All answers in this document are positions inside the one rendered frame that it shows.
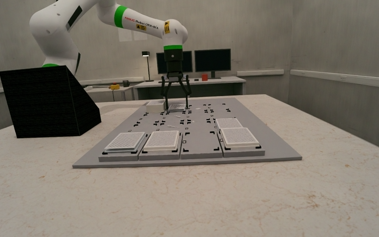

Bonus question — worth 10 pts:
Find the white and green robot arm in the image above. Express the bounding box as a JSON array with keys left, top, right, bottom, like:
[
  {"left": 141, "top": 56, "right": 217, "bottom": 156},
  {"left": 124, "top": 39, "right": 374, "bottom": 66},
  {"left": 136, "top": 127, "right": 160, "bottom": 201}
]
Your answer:
[{"left": 29, "top": 0, "right": 188, "bottom": 76}]

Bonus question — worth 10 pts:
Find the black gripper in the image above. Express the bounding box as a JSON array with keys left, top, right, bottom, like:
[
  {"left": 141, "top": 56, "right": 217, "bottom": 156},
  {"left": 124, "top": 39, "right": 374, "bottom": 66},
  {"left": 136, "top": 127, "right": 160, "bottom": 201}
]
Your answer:
[{"left": 161, "top": 61, "right": 192, "bottom": 109}]

